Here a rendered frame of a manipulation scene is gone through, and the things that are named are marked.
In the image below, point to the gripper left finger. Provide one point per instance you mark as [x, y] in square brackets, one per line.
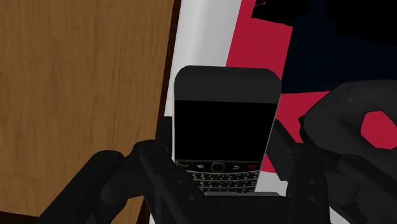
[155, 173]

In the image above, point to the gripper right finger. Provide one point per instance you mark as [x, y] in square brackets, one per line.
[305, 186]

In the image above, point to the black keypad mobile phone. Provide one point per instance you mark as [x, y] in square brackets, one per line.
[224, 124]

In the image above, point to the dark grey looped object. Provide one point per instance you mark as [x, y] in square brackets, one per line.
[335, 124]

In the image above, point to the brown wooden desk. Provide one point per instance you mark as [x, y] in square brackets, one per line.
[80, 93]

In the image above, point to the red flat mat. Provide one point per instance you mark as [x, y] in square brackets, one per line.
[257, 40]

